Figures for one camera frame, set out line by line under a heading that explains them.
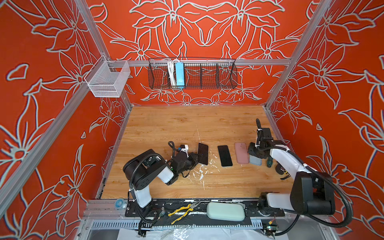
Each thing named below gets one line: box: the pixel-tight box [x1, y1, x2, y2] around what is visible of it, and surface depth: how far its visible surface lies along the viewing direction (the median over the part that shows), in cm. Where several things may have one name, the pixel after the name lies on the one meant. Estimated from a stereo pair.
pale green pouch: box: [206, 202, 246, 222], surface depth 73 cm
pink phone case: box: [234, 142, 249, 164], surface depth 95 cm
